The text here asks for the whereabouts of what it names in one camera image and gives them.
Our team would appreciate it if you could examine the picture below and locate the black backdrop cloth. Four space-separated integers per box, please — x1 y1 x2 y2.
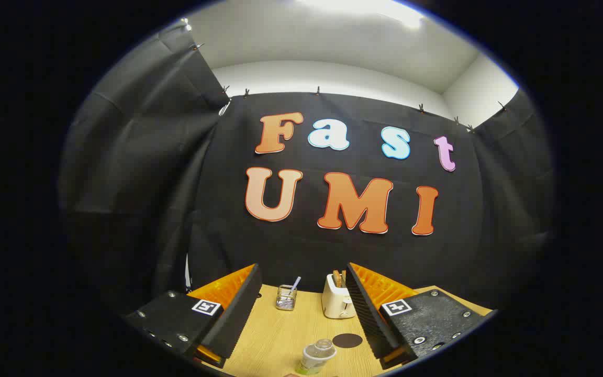
58 21 556 315

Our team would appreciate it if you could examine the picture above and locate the clear juice bottle white label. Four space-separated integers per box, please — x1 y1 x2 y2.
296 339 338 375

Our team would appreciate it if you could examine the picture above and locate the wooden table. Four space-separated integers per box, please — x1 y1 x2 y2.
213 283 493 377

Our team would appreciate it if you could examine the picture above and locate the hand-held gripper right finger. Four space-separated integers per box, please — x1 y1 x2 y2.
344 262 498 370

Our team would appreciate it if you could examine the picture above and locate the white toaster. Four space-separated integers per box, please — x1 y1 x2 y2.
321 273 357 319

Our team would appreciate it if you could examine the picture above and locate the dark brown round coaster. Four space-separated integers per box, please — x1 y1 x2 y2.
332 333 363 349

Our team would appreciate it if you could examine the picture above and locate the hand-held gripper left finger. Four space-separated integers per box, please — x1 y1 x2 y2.
124 263 263 369

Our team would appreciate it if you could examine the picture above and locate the wire mesh utensil holder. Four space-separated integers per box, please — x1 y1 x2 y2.
275 284 297 311

